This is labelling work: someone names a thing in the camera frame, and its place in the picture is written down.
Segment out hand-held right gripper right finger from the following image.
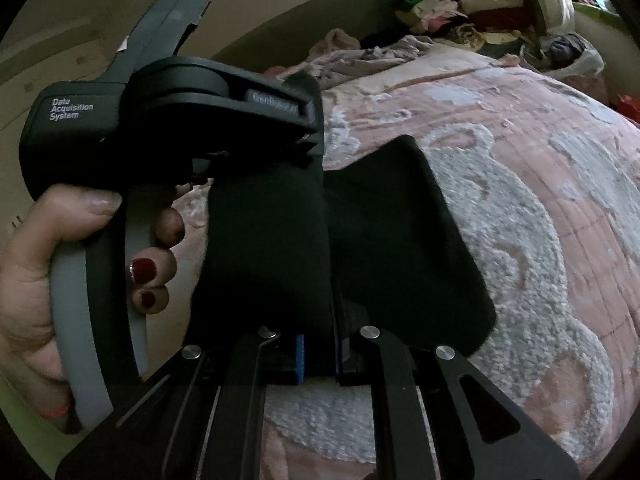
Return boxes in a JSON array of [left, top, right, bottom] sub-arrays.
[[334, 305, 581, 480]]

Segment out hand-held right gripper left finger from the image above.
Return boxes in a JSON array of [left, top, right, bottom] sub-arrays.
[[55, 327, 308, 480]]

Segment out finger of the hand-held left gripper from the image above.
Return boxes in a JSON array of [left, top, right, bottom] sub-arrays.
[[292, 72, 327, 168]]

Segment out black printed t-shirt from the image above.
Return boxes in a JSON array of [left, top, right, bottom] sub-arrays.
[[189, 134, 497, 378]]

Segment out pile of folded clothes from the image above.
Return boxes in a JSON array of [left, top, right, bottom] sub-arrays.
[[395, 0, 547, 47]]

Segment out person's left hand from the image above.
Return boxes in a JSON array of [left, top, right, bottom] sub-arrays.
[[0, 182, 187, 421]]

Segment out crumpled lilac garment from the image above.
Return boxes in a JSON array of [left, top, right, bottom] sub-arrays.
[[280, 35, 436, 91]]

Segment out fuzzy pink garment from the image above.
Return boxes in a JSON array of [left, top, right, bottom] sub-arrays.
[[309, 29, 362, 57]]

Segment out dark green pillow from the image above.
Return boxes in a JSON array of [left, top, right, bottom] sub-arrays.
[[210, 0, 401, 67]]

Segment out cream wardrobe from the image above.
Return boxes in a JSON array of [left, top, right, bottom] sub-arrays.
[[0, 10, 128, 221]]

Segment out pink patterned bed cover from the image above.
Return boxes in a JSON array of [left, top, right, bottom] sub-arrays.
[[170, 45, 640, 480]]

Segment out translucent plastic bag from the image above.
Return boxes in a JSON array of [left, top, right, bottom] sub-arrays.
[[520, 32, 607, 79]]

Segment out green windowsill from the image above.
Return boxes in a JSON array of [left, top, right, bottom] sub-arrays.
[[574, 0, 632, 27]]

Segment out red bag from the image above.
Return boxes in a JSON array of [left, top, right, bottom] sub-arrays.
[[617, 92, 640, 127]]

